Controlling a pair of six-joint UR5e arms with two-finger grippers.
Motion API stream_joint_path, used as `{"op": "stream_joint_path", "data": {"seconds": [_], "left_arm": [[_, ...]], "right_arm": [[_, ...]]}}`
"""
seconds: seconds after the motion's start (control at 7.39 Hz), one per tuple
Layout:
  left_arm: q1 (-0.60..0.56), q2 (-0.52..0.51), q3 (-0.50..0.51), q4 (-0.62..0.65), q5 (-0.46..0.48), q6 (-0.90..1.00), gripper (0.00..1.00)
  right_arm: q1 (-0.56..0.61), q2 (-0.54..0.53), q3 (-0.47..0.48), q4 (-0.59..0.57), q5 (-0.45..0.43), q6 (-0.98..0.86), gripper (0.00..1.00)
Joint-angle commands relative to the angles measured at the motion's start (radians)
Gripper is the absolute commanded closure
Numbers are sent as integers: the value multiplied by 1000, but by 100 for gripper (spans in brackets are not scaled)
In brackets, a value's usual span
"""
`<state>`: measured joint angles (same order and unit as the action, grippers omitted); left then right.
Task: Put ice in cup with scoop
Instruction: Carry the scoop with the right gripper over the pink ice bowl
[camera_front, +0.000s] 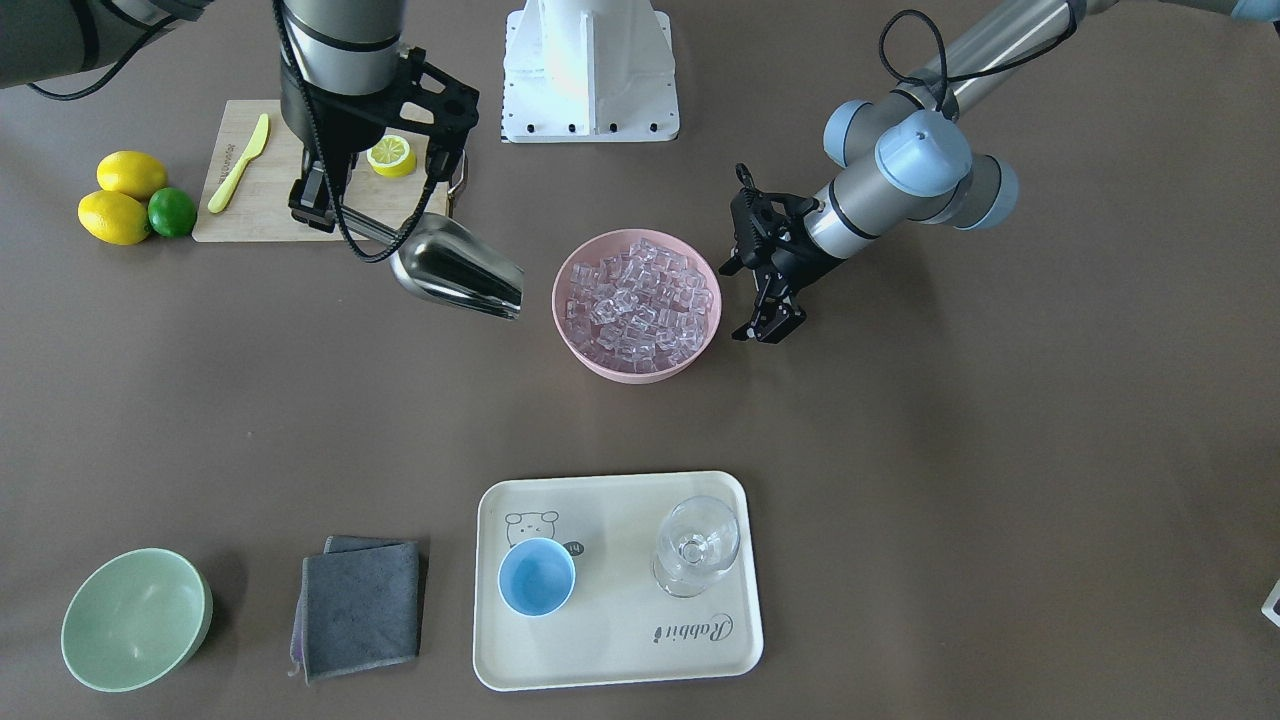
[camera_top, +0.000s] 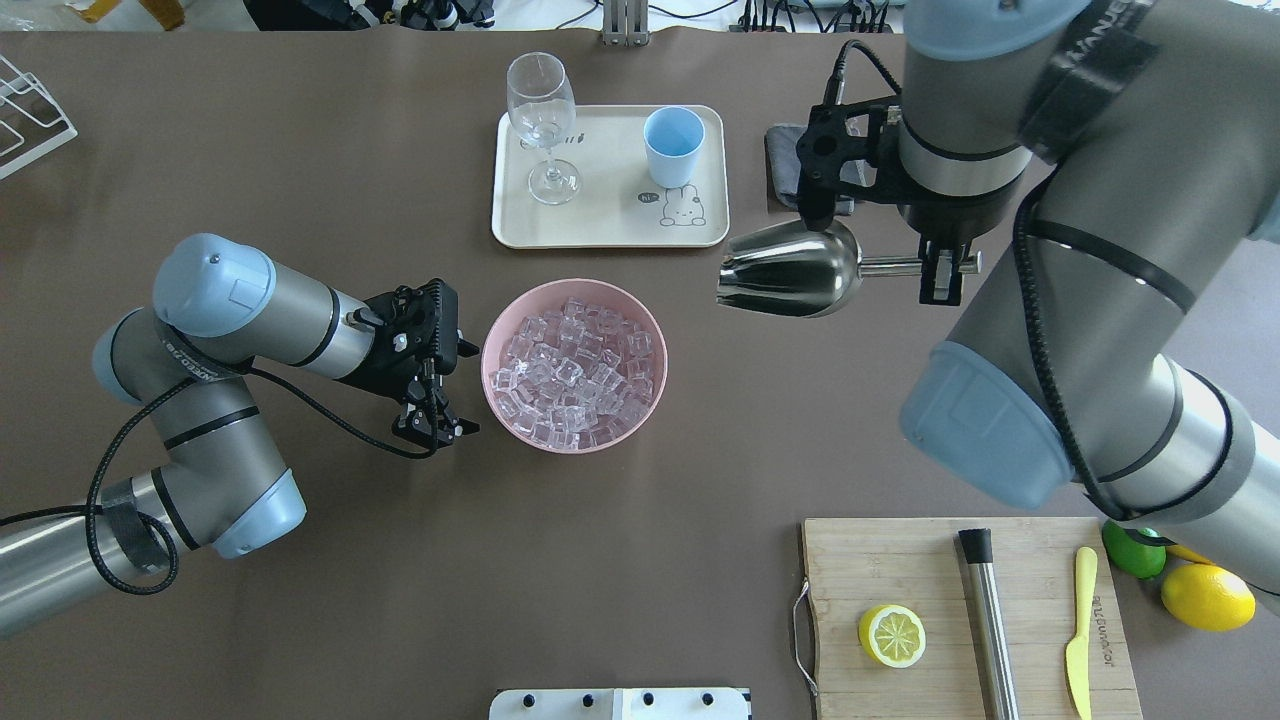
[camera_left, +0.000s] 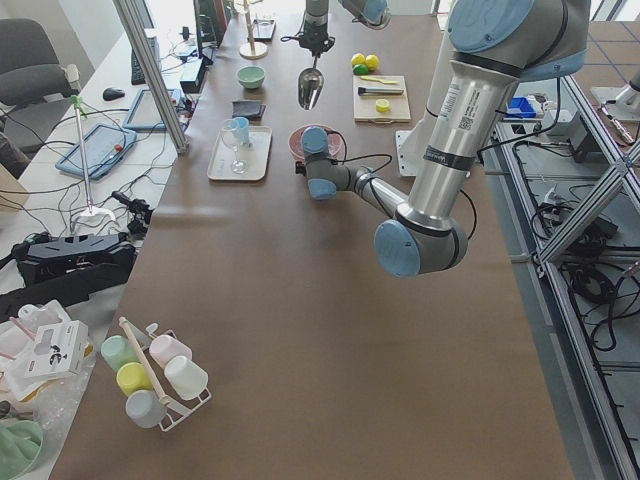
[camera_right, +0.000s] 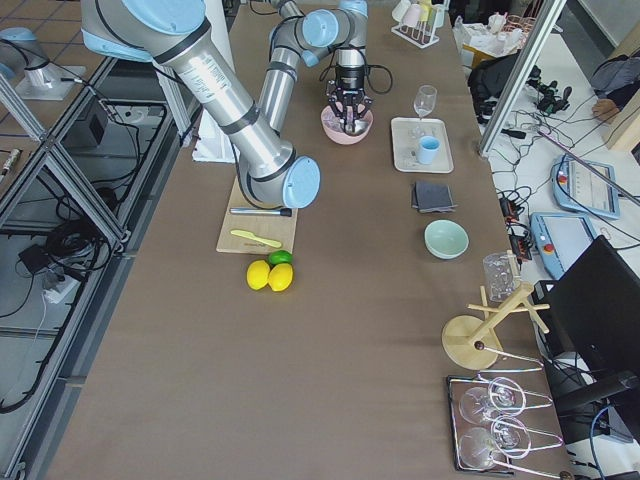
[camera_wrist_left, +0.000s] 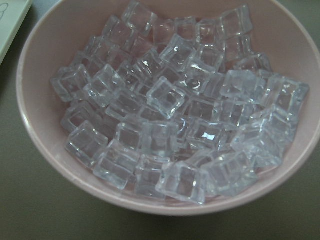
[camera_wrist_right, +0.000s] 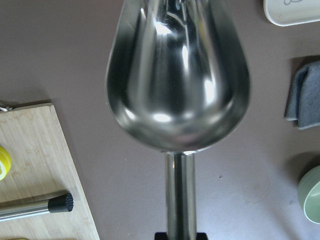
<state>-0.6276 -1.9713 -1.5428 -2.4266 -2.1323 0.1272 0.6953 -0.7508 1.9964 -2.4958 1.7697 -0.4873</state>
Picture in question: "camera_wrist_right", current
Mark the bamboo cutting board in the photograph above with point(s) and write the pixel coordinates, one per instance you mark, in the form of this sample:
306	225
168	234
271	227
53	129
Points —
42	167

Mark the grey folded cloth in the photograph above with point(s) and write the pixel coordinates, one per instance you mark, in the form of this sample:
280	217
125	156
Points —
303	104

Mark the cream rabbit tray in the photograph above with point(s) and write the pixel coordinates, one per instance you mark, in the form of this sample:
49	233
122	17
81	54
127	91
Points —
285	13

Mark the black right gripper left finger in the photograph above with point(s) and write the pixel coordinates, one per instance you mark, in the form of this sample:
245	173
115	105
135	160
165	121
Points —
160	236

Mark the half lemon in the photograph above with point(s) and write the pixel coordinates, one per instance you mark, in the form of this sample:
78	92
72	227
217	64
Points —
5	162

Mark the steel muddler black tip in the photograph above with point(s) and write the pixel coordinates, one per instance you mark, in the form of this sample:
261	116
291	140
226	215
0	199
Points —
60	204

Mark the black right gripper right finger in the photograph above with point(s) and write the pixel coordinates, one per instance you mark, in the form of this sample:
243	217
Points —
201	236

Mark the green bowl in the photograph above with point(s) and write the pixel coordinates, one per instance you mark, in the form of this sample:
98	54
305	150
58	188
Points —
309	195

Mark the steel ice scoop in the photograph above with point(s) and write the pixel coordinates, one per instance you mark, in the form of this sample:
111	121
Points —
177	80

